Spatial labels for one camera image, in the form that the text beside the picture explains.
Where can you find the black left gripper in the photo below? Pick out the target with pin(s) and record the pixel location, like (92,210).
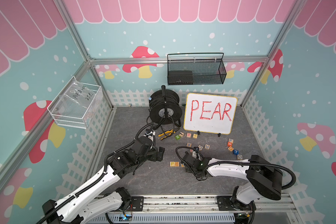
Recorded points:
(154,151)

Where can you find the black mesh wall basket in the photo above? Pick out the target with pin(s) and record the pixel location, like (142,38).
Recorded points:
(207,68)

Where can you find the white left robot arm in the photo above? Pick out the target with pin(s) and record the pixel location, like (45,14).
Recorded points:
(81,205)

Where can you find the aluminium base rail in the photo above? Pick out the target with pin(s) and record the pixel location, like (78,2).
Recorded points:
(202,209)

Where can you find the black box in basket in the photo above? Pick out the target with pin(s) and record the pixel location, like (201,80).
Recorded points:
(180,78)

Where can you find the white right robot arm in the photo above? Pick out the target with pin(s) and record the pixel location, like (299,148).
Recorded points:
(263,178)

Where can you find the whiteboard with red PEAR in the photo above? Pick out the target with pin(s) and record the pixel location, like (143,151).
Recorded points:
(209,113)

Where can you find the yellow handled pliers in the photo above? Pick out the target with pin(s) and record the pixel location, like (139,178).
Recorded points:
(166,134)

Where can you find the clear plastic wall bin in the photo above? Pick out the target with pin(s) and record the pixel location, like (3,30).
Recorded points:
(76,104)

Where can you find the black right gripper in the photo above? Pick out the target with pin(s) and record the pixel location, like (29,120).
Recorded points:
(187,171)

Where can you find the black cable reel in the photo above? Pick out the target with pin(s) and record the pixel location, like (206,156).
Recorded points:
(164,108)

